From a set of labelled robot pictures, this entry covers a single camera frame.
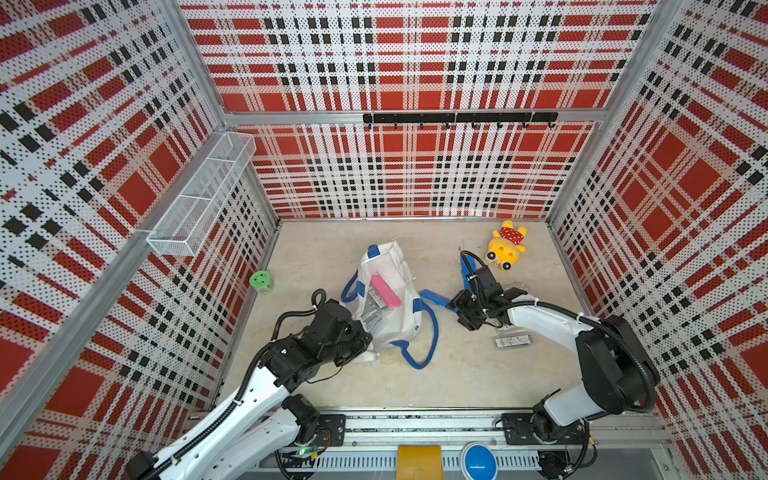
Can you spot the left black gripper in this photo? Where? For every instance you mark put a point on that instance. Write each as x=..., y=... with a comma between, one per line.
x=360, y=337

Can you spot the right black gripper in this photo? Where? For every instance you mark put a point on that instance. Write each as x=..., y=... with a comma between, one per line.
x=458, y=302

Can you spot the clear case barcode label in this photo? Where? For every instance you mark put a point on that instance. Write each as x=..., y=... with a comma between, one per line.
x=505, y=342

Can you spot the white canvas bag blue handles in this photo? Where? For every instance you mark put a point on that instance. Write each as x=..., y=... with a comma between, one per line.
x=391, y=328

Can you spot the pink pencil case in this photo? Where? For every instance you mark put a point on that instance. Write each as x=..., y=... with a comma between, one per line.
x=382, y=294

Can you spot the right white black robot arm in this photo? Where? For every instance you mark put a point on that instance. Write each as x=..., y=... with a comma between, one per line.
x=616, y=373

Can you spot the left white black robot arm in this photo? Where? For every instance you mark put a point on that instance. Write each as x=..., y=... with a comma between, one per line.
x=265, y=413

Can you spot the yellow plush toy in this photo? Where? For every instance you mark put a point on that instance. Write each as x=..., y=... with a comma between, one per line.
x=507, y=245

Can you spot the green tape roll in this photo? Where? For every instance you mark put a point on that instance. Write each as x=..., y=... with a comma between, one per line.
x=262, y=282

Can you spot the yellow block at front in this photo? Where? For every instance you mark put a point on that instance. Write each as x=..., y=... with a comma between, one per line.
x=419, y=463

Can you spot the blue round button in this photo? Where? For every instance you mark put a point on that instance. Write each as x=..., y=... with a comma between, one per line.
x=477, y=462

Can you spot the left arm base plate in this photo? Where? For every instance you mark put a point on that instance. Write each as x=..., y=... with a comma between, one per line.
x=327, y=430

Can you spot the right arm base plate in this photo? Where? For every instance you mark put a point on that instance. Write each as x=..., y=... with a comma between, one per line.
x=516, y=429

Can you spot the black hook rail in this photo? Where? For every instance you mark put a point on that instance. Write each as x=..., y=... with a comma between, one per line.
x=448, y=118

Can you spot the white wire wall basket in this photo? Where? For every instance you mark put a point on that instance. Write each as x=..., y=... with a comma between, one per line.
x=216, y=171

